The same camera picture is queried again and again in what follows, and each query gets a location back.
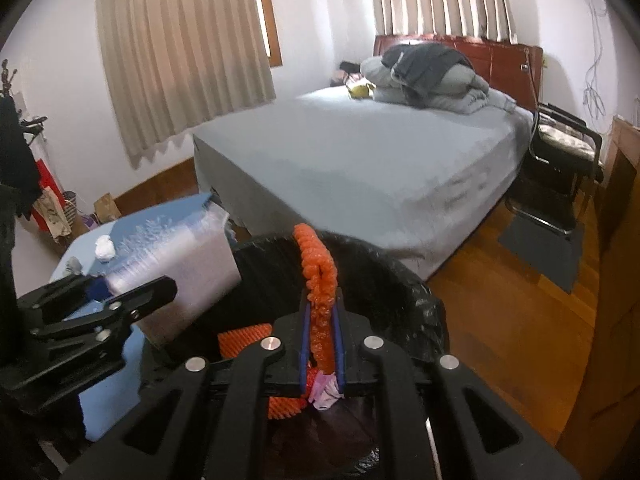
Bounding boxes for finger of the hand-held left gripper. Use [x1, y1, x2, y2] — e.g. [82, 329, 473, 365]
[29, 276, 179, 361]
[16, 274, 110, 328]

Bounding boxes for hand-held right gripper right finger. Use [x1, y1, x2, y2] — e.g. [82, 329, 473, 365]
[332, 302, 581, 480]

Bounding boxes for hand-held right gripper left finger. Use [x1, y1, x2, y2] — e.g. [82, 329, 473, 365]
[60, 305, 313, 480]

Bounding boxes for orange foam net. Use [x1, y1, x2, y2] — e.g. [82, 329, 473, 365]
[218, 324, 308, 421]
[292, 224, 338, 373]

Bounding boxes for black trash bin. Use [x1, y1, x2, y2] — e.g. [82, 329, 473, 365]
[140, 232, 448, 480]

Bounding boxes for pink and white wrapper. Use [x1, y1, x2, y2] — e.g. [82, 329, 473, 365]
[307, 375, 343, 411]

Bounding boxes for brown paper bag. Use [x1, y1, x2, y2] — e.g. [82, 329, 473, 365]
[94, 195, 121, 225]

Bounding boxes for beige printed tote bag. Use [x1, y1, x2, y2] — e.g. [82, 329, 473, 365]
[37, 187, 73, 238]

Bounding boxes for red bag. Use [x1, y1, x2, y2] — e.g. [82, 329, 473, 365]
[31, 157, 65, 231]

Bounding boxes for hanging black garment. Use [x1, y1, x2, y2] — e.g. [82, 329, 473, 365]
[0, 97, 43, 221]

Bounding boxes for bed with grey sheet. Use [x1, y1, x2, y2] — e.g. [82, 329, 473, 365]
[192, 85, 535, 281]

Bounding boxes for dark grey floor mat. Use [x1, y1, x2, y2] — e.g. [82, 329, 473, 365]
[498, 215, 586, 295]

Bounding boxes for coat rack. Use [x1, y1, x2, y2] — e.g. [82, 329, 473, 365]
[0, 59, 48, 141]

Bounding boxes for wide beige curtain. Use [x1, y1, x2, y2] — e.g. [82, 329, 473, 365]
[94, 0, 277, 170]

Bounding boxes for black metal chair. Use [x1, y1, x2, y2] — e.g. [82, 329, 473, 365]
[505, 102, 605, 236]

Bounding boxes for folded grey blanket pile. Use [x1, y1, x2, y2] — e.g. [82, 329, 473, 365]
[360, 55, 518, 116]

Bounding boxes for dark grey jacket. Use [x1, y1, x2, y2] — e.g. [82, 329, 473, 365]
[381, 44, 473, 96]

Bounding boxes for patterned chair cushion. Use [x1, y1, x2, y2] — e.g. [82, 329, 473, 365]
[539, 122, 596, 153]

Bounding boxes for wooden desk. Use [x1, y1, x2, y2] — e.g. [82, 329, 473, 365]
[555, 115, 640, 466]

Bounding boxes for red-brown wooden headboard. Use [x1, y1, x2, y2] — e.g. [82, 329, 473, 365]
[374, 35, 544, 111]

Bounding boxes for wooden window frame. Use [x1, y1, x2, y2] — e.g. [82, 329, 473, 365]
[255, 0, 283, 67]

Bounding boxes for white wall cables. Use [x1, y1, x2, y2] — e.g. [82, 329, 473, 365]
[575, 0, 608, 121]

